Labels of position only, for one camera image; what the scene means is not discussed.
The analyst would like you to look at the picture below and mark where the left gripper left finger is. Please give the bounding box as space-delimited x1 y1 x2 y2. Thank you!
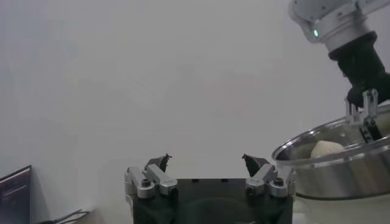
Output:
124 153 179 200

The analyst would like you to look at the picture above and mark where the white steamed baozi bun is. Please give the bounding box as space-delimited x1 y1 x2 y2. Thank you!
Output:
310 139 347 159

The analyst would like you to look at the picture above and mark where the stainless steel steamer basket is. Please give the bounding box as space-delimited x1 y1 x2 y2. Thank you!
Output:
272 103 390 200

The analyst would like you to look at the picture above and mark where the thin black cable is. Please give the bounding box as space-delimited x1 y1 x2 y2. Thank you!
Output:
36 208 91 224

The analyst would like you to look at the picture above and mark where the dark monitor screen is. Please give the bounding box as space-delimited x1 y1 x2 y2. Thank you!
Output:
0 165 33 224

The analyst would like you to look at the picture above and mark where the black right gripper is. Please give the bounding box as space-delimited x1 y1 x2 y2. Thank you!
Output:
328 31 390 144

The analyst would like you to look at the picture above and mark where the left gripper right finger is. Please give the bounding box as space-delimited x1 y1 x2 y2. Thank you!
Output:
241 153 297 198

